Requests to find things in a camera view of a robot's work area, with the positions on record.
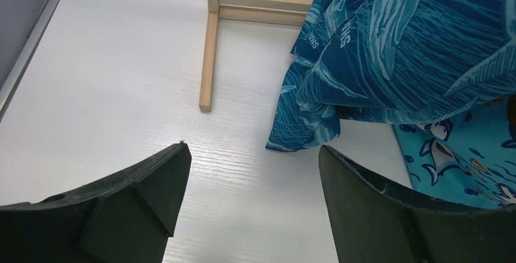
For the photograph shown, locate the teal shark print shorts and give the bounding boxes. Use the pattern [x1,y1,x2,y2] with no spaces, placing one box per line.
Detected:
[266,0,515,152]

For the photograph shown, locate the wooden clothes rack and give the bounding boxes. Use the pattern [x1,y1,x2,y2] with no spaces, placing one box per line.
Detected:
[198,0,313,113]

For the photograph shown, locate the light blue shark shorts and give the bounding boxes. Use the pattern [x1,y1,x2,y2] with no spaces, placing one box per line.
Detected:
[394,95,515,209]

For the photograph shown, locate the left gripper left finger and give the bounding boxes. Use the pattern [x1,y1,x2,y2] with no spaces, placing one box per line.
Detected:
[1,142,192,262]

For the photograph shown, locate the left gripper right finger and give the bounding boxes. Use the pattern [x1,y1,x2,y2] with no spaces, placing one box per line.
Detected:
[318,146,515,262]

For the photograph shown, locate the aluminium frame rail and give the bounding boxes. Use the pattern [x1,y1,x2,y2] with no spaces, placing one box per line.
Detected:
[1,0,60,117]

